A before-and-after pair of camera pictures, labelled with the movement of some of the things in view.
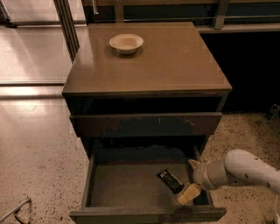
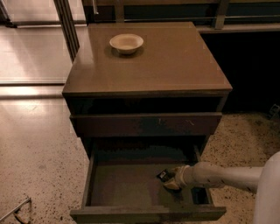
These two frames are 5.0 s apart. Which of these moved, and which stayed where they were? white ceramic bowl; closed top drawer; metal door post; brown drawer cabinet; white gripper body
Moved: white gripper body
Stayed: metal door post; white ceramic bowl; closed top drawer; brown drawer cabinet
